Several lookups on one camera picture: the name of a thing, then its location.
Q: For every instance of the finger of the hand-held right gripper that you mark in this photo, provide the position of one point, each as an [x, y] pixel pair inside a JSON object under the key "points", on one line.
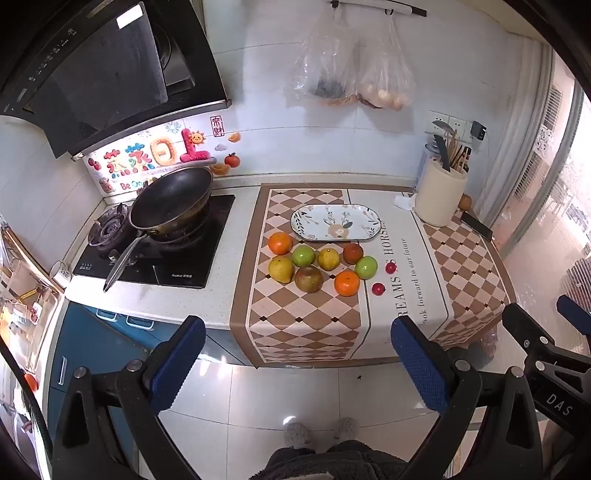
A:
{"points": [[524, 325], [573, 314]]}

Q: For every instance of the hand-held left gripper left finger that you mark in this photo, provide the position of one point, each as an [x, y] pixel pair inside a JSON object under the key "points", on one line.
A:
{"points": [[178, 364]]}

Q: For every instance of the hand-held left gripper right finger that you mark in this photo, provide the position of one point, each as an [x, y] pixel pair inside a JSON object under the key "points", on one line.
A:
{"points": [[420, 369]]}

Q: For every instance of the orange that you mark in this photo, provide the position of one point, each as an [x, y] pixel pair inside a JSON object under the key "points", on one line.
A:
{"points": [[347, 282], [280, 243]]}

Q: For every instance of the green apple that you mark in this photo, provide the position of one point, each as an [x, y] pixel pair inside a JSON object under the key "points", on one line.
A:
{"points": [[366, 266], [303, 255]]}

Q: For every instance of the red apple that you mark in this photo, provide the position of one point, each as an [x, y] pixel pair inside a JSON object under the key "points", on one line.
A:
{"points": [[353, 253]]}

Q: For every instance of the yellow citrus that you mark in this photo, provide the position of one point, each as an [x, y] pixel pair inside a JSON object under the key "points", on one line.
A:
{"points": [[281, 269], [328, 259]]}

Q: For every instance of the brown apple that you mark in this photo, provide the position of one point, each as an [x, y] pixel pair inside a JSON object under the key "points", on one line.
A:
{"points": [[309, 278]]}

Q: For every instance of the floral ceramic plate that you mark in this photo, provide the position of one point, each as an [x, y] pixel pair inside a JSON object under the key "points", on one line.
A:
{"points": [[337, 223]]}

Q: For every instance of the blue kitchen cabinet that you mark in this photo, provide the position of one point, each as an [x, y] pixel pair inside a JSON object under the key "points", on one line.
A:
{"points": [[92, 350]]}

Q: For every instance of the small red fruit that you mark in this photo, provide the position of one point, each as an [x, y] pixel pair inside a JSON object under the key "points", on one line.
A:
{"points": [[378, 289], [390, 266]]}

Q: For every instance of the black gas stove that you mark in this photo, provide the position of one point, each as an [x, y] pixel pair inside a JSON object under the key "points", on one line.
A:
{"points": [[184, 263]]}

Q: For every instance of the black flat tool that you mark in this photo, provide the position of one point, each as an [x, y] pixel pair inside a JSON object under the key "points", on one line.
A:
{"points": [[478, 225]]}

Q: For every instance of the checkered table mat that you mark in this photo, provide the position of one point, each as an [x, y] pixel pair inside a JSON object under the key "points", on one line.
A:
{"points": [[304, 318]]}

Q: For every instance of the person's dark clothing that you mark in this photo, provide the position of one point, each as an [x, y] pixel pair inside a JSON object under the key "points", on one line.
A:
{"points": [[332, 461]]}

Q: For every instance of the orange round object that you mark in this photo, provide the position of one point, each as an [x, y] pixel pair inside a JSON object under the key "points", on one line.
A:
{"points": [[30, 381]]}

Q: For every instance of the white cup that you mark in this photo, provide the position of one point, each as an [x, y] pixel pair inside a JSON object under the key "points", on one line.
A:
{"points": [[60, 271]]}

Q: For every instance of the cream utensil holder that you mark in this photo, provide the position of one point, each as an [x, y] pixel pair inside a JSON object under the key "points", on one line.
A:
{"points": [[438, 191]]}

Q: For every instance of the black frying pan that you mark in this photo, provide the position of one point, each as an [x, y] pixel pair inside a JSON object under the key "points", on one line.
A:
{"points": [[171, 198]]}

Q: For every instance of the white crumpled tissue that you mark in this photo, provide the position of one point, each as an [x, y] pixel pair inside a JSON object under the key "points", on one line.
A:
{"points": [[404, 201]]}

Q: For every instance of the kitchen utensils bundle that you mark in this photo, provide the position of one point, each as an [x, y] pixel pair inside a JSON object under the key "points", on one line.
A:
{"points": [[452, 150]]}

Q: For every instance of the grey spray can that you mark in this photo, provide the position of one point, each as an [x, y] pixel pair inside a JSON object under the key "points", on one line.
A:
{"points": [[425, 161]]}

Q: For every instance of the black plug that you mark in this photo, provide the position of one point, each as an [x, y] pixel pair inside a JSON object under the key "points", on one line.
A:
{"points": [[478, 130]]}

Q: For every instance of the clear plastic bag with eggs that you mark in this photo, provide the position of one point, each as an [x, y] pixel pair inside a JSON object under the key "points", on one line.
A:
{"points": [[385, 69]]}

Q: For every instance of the black range hood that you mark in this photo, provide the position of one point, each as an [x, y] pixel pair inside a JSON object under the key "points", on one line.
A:
{"points": [[101, 74]]}

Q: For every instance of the clear plastic bag dark contents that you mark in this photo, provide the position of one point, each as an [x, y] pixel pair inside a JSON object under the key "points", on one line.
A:
{"points": [[323, 60]]}

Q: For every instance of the colourful wall stickers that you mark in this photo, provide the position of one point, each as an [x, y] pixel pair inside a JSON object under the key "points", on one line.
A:
{"points": [[152, 159]]}

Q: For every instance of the white wall socket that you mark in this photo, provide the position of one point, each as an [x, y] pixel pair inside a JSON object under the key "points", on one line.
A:
{"points": [[447, 122]]}

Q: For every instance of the wall hook rail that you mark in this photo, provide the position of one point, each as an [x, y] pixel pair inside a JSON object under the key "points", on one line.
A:
{"points": [[378, 5]]}

